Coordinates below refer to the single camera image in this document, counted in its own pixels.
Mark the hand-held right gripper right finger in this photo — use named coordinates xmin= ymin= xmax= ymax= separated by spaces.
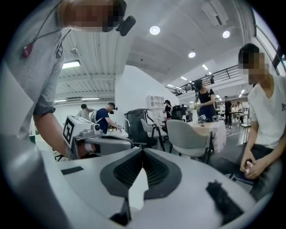
xmin=130 ymin=148 xmax=258 ymax=229

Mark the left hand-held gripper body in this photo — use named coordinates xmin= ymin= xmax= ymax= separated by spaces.
xmin=62 ymin=115 xmax=135 ymax=160

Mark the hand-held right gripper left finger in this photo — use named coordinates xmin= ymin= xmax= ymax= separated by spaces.
xmin=41 ymin=148 xmax=144 ymax=227

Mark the person's left forearm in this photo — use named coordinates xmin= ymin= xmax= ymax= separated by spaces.
xmin=33 ymin=111 xmax=75 ymax=160

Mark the person's left hand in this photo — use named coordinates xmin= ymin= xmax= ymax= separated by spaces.
xmin=76 ymin=143 xmax=101 ymax=159

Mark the grey shell chair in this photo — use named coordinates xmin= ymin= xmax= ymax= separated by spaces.
xmin=166 ymin=119 xmax=215 ymax=164
xmin=140 ymin=118 xmax=167 ymax=152

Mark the black cabinet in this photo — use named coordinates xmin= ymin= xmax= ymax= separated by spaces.
xmin=123 ymin=108 xmax=155 ymax=146

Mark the long ceiling tube light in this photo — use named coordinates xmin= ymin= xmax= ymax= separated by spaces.
xmin=62 ymin=60 xmax=81 ymax=69

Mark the table with white cloth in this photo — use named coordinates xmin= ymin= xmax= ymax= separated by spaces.
xmin=187 ymin=120 xmax=227 ymax=154

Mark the person's grey shirt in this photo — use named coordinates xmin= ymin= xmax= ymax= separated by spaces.
xmin=1 ymin=6 xmax=72 ymax=140

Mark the white shelf unit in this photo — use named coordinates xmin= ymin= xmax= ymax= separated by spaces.
xmin=146 ymin=94 xmax=166 ymax=117

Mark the black balcony railing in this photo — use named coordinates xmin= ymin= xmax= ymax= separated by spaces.
xmin=173 ymin=64 xmax=244 ymax=97

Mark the person's head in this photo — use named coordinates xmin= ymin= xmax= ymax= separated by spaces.
xmin=58 ymin=0 xmax=127 ymax=33

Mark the ceiling air conditioner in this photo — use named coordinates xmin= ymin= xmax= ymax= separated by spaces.
xmin=200 ymin=0 xmax=230 ymax=28

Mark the red pendant on cord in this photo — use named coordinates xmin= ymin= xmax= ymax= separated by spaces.
xmin=21 ymin=2 xmax=72 ymax=59

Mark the black head camera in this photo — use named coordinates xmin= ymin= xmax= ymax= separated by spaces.
xmin=115 ymin=15 xmax=137 ymax=37

